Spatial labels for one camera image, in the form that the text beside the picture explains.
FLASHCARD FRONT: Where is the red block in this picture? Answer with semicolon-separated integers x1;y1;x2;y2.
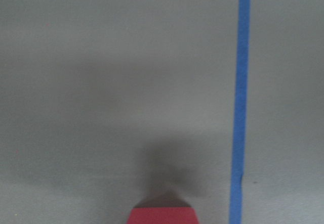
126;191;199;224

